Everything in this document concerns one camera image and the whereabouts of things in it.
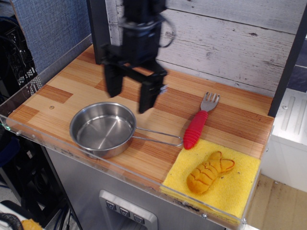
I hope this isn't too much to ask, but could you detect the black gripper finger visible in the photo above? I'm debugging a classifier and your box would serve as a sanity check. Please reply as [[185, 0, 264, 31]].
[[104, 64, 124, 97], [139, 81, 161, 114]]

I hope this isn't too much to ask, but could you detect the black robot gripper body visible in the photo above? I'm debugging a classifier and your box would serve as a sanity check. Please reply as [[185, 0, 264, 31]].
[[103, 23, 167, 86]]

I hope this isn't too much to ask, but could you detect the small stainless steel pot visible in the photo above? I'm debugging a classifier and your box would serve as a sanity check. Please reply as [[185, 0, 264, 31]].
[[69, 102, 183, 159]]

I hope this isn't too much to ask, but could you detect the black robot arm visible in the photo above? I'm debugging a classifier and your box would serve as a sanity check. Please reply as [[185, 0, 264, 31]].
[[102, 0, 167, 114]]

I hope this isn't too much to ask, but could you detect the orange plush shrimp toy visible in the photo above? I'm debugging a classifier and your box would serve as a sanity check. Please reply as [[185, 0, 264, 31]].
[[186, 151, 235, 194]]

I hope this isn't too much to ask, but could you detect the clear acrylic table guard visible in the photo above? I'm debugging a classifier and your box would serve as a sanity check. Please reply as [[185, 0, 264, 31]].
[[0, 34, 275, 226]]

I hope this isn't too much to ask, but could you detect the yellow cloth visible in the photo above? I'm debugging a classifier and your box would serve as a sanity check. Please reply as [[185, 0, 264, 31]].
[[160, 140, 260, 225]]

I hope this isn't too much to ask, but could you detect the stainless steel cabinet with dispenser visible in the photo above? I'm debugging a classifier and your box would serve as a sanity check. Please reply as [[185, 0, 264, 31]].
[[45, 149, 236, 230]]

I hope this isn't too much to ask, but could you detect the white appliance at right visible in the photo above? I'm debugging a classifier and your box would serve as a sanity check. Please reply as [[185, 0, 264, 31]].
[[261, 89, 307, 192]]

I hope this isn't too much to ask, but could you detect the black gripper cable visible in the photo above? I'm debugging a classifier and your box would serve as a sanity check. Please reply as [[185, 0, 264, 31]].
[[158, 14, 177, 48]]

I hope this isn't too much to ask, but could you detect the dark left support post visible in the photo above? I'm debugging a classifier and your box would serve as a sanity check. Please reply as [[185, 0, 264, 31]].
[[86, 0, 123, 65]]

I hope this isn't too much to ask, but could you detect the dark support post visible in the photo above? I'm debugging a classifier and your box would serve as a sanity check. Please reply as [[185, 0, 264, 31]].
[[268, 6, 307, 117], [86, 0, 123, 65]]

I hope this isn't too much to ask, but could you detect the red handled metal fork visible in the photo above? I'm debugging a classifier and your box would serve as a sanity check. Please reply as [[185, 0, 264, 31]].
[[183, 92, 220, 150]]

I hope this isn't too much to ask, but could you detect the black equipment rack with cables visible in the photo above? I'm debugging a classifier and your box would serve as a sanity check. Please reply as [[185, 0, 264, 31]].
[[0, 16, 73, 230]]

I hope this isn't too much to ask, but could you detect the dark right support post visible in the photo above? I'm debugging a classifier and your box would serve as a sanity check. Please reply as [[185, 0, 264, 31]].
[[268, 6, 307, 117]]

